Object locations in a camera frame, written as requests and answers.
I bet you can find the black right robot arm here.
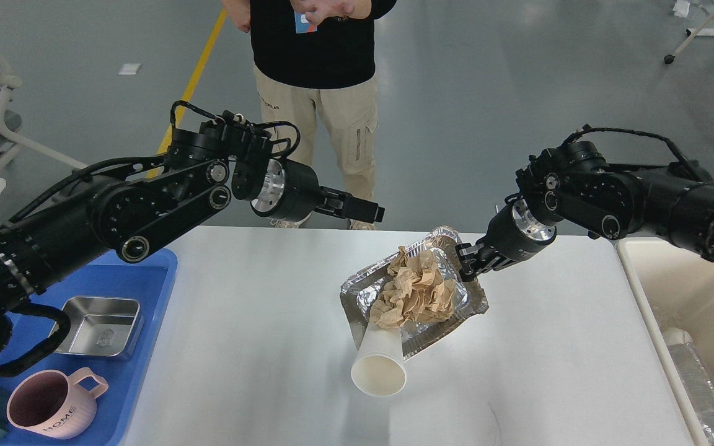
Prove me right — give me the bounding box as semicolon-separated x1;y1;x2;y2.
456;125;714;282

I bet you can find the white paper cup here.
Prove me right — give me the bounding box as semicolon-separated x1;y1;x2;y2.
350;323;407;397

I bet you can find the beige plastic bin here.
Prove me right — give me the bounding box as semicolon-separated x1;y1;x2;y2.
615;237;714;445

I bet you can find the pink ceramic mug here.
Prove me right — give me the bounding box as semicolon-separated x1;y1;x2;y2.
6;367;110;440

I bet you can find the blue plastic tray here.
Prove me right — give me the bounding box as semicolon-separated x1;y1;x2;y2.
0;248;177;445

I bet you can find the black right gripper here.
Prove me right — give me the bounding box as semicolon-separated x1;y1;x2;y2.
454;198;557;282

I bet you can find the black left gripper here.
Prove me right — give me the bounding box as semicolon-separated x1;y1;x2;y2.
250;159;385;224

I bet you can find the person in black shirt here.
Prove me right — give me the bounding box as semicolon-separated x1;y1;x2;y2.
249;1;395;201

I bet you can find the person's right hand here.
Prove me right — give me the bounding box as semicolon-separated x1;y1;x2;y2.
221;0;250;33

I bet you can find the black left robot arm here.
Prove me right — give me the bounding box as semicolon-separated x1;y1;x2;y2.
0;100;385;377

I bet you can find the brown paper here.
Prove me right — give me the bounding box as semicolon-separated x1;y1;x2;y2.
368;246;456;328

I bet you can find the square stainless steel tray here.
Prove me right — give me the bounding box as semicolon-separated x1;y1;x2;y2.
54;295;144;361

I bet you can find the person's left hand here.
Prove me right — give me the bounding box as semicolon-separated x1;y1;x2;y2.
290;1;372;26

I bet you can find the foil tray inside bin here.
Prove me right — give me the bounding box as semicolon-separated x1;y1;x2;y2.
662;328;714;445

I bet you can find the aluminium foil tray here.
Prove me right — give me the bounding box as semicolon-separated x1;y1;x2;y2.
340;225;488;361

